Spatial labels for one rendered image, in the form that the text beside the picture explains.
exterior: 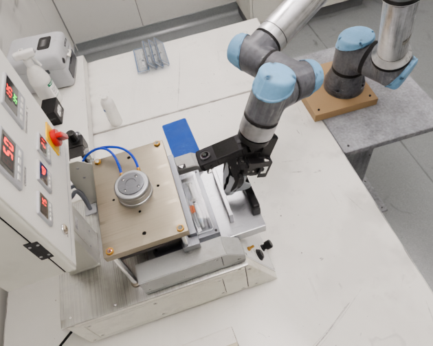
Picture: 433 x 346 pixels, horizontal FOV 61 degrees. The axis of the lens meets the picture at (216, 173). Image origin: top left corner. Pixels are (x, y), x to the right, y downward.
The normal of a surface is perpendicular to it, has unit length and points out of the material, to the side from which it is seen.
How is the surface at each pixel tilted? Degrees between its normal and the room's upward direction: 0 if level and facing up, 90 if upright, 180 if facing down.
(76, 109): 0
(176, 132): 0
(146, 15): 90
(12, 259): 90
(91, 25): 90
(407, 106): 0
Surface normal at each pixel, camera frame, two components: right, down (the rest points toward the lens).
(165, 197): -0.12, -0.59
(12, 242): 0.29, 0.75
